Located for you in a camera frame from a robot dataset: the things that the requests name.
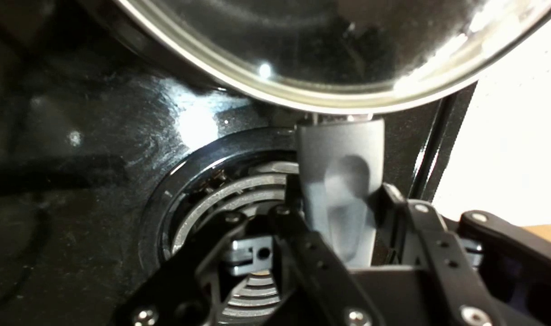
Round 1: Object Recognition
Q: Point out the black electric stove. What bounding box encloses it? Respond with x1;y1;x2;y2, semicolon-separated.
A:
0;0;450;326

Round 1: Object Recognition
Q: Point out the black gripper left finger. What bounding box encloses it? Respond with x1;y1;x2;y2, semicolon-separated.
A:
111;204;363;326

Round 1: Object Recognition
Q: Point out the black pan with glass lid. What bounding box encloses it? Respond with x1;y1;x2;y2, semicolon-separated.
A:
114;0;551;269

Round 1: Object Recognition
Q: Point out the front coil burner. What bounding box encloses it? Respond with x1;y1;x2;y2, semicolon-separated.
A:
116;128;326;326

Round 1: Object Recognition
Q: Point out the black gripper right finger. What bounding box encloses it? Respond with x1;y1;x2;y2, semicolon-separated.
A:
372;184;551;326

